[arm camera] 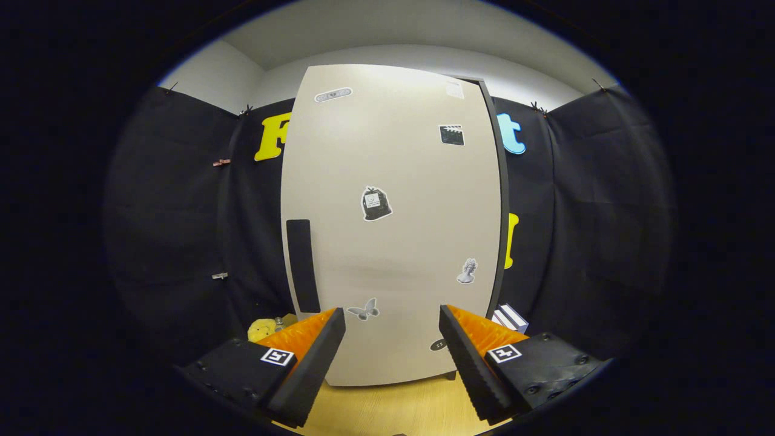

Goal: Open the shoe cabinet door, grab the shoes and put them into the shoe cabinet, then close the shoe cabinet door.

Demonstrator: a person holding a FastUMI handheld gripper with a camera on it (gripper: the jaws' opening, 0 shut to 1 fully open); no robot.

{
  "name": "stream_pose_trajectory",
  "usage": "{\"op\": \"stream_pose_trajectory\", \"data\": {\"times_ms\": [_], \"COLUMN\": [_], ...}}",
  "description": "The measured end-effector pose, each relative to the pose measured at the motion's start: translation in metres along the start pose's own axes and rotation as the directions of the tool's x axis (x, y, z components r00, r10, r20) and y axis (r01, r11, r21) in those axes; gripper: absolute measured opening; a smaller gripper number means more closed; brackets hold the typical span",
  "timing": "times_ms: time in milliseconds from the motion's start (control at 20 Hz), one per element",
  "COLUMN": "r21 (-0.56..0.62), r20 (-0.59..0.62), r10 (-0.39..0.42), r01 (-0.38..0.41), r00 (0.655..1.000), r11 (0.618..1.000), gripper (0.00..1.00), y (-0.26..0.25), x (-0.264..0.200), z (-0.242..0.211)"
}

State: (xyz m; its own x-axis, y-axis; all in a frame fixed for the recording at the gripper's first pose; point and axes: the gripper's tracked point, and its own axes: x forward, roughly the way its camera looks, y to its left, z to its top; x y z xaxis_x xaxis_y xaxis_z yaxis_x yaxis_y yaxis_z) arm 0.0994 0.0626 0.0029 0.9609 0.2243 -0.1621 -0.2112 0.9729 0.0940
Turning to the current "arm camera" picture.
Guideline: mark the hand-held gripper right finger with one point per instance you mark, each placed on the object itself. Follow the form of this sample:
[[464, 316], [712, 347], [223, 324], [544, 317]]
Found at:
[[469, 369]]

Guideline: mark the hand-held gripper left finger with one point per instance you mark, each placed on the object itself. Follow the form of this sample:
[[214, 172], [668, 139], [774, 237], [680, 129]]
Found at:
[[315, 369]]

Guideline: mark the grey shoe cabinet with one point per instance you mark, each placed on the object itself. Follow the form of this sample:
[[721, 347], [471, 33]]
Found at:
[[504, 200]]

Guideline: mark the green drink bottle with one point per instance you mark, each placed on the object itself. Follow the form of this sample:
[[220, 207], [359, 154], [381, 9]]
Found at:
[[280, 323]]

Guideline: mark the yellow plush toy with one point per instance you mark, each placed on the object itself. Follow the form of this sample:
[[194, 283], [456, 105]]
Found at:
[[260, 330]]

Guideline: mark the blue spine book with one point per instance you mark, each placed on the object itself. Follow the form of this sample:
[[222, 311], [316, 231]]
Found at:
[[516, 318]]

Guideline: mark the black backdrop cloth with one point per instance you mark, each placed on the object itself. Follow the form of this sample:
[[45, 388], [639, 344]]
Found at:
[[593, 230]]

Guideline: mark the red clothes peg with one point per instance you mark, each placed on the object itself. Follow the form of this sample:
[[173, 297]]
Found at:
[[221, 163]]

